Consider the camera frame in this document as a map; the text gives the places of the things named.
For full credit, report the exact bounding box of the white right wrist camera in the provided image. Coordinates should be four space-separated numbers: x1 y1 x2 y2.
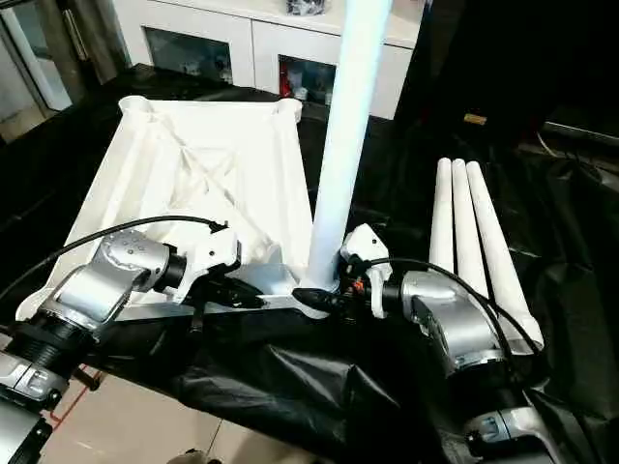
339 224 392 320

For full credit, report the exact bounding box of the dark metal bar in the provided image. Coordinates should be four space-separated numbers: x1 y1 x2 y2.
542 120 619 149

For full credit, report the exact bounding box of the white plastic table leg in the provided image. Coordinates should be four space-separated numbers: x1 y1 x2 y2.
427 157 457 276
464 160 546 360
450 158 490 301
306 0 394 293

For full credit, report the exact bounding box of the clear bag of dark parts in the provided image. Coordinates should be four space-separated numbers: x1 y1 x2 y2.
284 0 333 15

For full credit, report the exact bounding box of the black plastic mat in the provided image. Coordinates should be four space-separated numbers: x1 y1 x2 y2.
0 62 619 464

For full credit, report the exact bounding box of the white sideboard cabinet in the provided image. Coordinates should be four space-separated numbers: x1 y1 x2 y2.
113 0 427 121

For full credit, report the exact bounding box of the grey tripod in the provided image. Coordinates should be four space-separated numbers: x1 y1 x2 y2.
45 0 133 86

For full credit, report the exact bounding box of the white plastic table top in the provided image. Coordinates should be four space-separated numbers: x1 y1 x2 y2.
14 95 342 324

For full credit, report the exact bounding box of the black backdrop cloth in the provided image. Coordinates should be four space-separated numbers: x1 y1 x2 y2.
394 0 619 136

